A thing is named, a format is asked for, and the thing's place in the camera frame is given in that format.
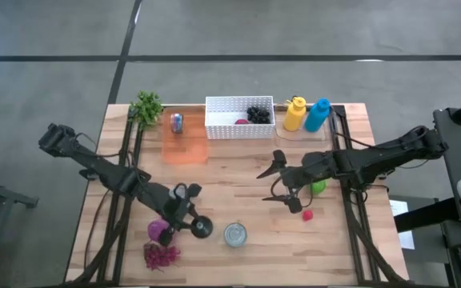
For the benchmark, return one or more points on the solid white tuna can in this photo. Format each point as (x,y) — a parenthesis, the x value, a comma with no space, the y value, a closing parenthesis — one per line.
(235,234)

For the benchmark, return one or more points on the small red toy cherry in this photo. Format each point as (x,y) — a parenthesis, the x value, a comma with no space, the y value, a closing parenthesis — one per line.
(307,215)

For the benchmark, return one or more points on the yellow plastic bottle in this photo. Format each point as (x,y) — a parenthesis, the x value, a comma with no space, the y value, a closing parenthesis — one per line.
(294,116)

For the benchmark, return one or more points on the white paper sheet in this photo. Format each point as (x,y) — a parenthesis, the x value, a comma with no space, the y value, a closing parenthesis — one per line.
(398,208)

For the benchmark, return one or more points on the small green artificial plant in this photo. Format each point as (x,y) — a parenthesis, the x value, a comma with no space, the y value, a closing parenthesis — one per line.
(147,108)

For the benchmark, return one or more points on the gold-lid colourful can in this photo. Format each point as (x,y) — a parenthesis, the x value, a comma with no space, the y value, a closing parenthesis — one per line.
(176,122)

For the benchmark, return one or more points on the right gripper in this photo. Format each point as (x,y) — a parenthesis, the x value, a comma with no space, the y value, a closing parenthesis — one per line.
(314,168)

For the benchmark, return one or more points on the grey metal stand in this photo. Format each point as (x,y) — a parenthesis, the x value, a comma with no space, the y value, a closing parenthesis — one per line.
(14,198)

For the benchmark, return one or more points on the red toy fruit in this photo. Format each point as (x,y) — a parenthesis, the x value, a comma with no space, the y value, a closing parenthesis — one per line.
(241,121)

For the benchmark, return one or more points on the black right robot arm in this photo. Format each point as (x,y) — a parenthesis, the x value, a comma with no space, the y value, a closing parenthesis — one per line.
(374,160)

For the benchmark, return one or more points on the white perforated basket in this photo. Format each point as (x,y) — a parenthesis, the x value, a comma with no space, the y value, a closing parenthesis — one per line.
(222,128)

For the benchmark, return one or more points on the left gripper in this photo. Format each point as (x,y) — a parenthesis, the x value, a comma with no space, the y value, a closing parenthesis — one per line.
(176,208)

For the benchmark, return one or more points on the green toy apple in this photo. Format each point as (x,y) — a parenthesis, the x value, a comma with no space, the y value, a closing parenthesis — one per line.
(319,188)

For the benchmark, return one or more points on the black stand bar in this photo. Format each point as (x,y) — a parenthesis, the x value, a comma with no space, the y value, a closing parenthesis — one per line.
(422,218)

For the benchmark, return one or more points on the black aluminium frame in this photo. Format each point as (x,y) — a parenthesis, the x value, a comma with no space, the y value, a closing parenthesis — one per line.
(121,256)
(360,256)

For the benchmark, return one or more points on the orange translucent tray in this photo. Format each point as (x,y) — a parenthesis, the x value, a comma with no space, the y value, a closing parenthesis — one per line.
(190,144)

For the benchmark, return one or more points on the red toy grape bunch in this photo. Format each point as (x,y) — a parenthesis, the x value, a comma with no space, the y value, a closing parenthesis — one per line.
(160,256)

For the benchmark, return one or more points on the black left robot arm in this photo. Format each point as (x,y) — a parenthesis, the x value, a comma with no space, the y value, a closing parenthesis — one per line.
(106,172)

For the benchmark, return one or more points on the clear plastic tray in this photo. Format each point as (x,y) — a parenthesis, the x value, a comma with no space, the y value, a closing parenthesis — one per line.
(294,135)

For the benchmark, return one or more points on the blue plastic bottle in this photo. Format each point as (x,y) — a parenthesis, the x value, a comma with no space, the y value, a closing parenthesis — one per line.
(317,116)

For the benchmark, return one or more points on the black side table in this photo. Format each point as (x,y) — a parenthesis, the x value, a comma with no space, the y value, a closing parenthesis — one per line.
(458,168)

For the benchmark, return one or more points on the dark toy grape bunch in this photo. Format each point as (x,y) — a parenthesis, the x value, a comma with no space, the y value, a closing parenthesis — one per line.
(259,114)

